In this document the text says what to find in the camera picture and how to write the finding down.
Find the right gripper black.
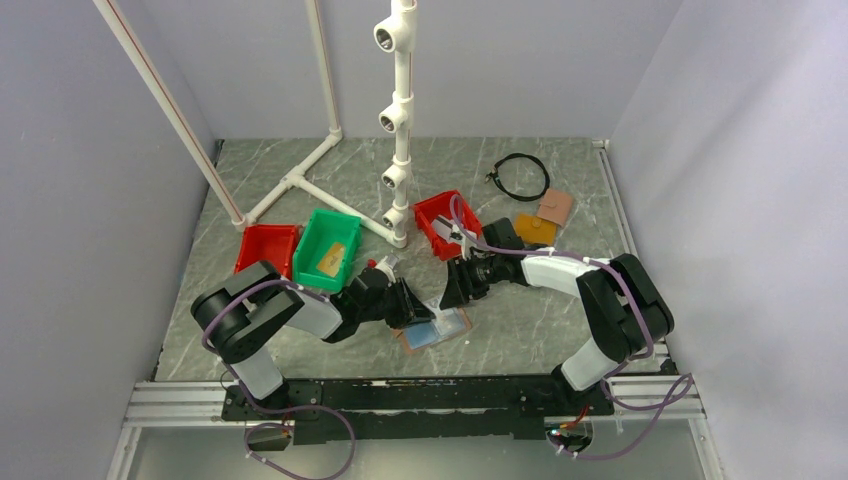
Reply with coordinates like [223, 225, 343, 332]
[440, 253, 503, 311]

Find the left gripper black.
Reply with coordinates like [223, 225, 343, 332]
[358, 277, 435, 330]

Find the orange credit card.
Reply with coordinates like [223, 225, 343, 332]
[316, 242, 347, 278]

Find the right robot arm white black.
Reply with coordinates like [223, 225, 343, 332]
[439, 219, 674, 415]

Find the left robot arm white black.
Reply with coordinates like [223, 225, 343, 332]
[190, 257, 435, 420]

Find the orange card holder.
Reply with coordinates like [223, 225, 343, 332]
[513, 214, 558, 246]

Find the pink card holder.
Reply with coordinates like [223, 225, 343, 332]
[536, 188, 574, 227]

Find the red bin right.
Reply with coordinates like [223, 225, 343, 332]
[412, 190, 482, 261]

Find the red bin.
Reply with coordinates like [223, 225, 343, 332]
[234, 224, 302, 280]
[412, 190, 482, 261]

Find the green bin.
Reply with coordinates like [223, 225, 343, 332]
[292, 209, 361, 292]

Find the red bin left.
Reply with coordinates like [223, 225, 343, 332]
[234, 224, 302, 280]

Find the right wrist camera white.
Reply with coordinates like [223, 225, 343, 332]
[448, 223, 477, 260]

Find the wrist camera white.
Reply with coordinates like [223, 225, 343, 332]
[448, 223, 477, 260]
[367, 254, 399, 283]

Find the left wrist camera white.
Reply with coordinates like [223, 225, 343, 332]
[367, 254, 399, 283]

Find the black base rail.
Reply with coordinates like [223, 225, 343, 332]
[222, 374, 614, 445]

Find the black cable loop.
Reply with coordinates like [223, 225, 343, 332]
[484, 152, 552, 203]

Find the white pvc pipe frame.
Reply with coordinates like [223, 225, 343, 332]
[94, 1, 396, 247]

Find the aluminium frame rail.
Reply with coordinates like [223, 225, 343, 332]
[107, 375, 725, 479]

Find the white pvc fitting post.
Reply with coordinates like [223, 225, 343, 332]
[373, 1, 417, 248]

